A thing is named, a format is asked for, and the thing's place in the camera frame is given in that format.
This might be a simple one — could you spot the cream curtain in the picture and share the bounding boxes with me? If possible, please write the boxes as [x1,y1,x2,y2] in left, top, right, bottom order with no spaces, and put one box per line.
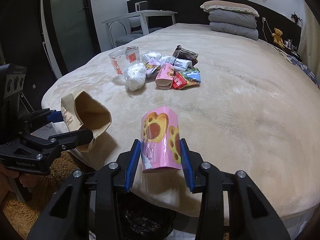
[298,1,320,80]

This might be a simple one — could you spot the bare left hand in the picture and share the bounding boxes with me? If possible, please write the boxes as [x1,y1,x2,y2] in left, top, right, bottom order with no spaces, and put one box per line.
[1,164,36,203]

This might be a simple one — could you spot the small white appliance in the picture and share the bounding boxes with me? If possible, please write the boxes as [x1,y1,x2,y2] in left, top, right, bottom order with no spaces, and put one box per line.
[135,1,149,11]

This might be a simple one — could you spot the black plant ornament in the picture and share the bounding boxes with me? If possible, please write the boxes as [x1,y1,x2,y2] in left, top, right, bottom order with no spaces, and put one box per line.
[291,12,302,24]

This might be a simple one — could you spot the white yellow wrapper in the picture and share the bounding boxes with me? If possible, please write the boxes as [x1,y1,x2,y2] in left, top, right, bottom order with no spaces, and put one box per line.
[145,57,162,78]

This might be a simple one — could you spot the black wardrobe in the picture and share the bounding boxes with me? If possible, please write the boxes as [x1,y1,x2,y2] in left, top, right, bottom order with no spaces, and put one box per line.
[1,0,57,110]

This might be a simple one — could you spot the white tissue ball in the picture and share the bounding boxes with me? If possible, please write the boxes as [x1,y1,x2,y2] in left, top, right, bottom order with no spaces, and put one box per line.
[140,51,162,63]

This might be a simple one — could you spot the white printed wrapper bundle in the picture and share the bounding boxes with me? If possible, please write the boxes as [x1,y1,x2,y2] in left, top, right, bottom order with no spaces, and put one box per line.
[160,56,193,72]

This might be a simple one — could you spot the nightstand clutter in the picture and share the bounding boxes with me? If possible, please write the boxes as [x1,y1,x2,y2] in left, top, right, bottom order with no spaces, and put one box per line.
[283,40,300,57]

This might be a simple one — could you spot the black headboard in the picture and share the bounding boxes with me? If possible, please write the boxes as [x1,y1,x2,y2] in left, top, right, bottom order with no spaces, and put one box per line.
[127,0,302,47]

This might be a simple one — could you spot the beige plush bed blanket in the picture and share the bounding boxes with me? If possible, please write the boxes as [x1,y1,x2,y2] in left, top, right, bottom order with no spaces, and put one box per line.
[42,23,319,217]

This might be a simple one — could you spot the black trash bag bin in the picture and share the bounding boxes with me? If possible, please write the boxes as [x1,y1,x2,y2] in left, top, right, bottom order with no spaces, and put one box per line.
[118,192,176,239]

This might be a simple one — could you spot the green blue snack bag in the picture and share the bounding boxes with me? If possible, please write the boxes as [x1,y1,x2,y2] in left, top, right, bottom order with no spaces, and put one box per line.
[179,68,201,88]

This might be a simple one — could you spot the red snack packet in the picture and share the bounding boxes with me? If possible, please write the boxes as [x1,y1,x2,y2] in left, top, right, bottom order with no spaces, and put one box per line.
[172,72,191,90]

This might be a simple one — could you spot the white charger cable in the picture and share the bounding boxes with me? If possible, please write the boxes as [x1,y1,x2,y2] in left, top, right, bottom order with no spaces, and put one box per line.
[261,17,276,42]

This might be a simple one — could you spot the frosted glass door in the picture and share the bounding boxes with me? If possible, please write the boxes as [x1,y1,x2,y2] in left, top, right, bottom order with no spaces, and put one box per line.
[41,0,101,79]

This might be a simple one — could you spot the white side table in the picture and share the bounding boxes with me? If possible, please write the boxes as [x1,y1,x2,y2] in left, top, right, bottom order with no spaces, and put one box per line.
[102,10,177,48]

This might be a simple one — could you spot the dark brown snack wrapper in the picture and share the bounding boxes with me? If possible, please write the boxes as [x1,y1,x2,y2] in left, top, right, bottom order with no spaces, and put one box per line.
[172,45,199,66]

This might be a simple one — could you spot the blue patterned cloth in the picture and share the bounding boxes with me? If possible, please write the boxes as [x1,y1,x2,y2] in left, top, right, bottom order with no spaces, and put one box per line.
[274,47,319,88]

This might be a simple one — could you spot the beige lace-trimmed pillow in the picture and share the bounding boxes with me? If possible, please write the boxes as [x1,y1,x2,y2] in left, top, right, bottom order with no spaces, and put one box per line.
[200,0,259,17]

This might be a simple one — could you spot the white plastic ball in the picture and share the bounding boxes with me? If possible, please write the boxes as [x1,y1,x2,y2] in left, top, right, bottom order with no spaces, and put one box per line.
[124,62,146,91]

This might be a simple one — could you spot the pink cookie box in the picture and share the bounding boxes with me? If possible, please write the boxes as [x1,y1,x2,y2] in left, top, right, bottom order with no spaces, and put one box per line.
[155,63,174,89]
[140,107,181,173]

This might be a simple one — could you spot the brown fuzzy rug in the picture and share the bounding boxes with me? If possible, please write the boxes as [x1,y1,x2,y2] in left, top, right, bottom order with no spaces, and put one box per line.
[1,152,78,239]

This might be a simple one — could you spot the brown paper bag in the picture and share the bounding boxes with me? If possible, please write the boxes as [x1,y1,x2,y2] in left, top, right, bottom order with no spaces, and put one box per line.
[61,91,112,153]

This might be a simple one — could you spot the folded grey quilt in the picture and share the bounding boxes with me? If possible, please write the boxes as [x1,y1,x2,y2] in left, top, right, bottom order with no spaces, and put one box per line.
[208,9,259,41]

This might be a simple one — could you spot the clear plastic cup red print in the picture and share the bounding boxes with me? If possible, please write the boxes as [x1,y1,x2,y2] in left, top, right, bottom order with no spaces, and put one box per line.
[109,46,140,82]

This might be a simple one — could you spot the grey cushioned chair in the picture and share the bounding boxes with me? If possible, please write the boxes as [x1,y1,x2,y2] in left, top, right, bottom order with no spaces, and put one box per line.
[109,16,163,48]

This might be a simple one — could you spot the brown teddy bear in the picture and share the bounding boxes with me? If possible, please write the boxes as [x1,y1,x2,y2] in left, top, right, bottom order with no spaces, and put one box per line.
[272,28,284,47]

